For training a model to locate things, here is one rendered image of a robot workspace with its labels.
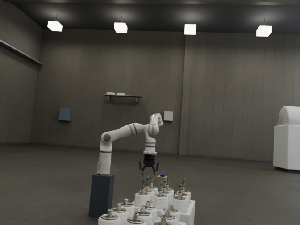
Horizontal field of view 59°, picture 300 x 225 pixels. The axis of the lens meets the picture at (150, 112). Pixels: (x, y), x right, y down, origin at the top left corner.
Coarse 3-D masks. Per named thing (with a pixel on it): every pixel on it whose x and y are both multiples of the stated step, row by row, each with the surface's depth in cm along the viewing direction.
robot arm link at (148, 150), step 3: (147, 147) 180; (150, 147) 180; (153, 147) 180; (147, 150) 180; (150, 150) 179; (153, 150) 180; (144, 153) 175; (147, 153) 175; (150, 153) 175; (153, 153) 175; (156, 153) 176
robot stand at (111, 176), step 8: (96, 176) 199; (104, 176) 198; (112, 176) 205; (96, 184) 198; (104, 184) 197; (112, 184) 207; (96, 192) 197; (104, 192) 197; (112, 192) 208; (96, 200) 197; (104, 200) 196; (96, 208) 196; (104, 208) 196; (96, 216) 196
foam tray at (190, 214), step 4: (192, 200) 191; (152, 204) 171; (188, 204) 178; (192, 204) 179; (136, 208) 161; (188, 208) 167; (192, 208) 170; (160, 212) 157; (180, 212) 157; (188, 212) 158; (192, 212) 171; (180, 216) 154; (184, 216) 154; (188, 216) 153; (192, 216) 173; (180, 220) 154; (184, 220) 154; (188, 220) 153; (192, 220) 174; (188, 224) 153; (192, 224) 176
